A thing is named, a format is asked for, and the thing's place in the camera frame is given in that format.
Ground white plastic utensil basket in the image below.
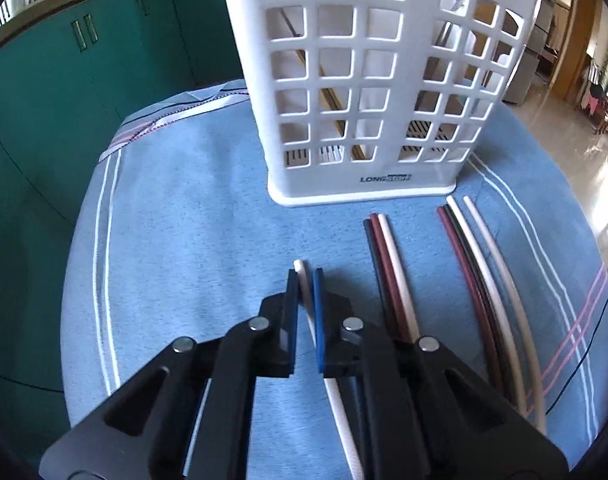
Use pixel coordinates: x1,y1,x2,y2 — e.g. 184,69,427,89
226,0,542,206

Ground dark red chopstick right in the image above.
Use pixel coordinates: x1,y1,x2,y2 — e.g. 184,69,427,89
436,206,505,393

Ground teal lower kitchen cabinets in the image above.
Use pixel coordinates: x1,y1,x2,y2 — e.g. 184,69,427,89
0,0,241,466

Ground blue striped tablecloth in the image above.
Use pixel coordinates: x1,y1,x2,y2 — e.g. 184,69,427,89
61,80,608,479

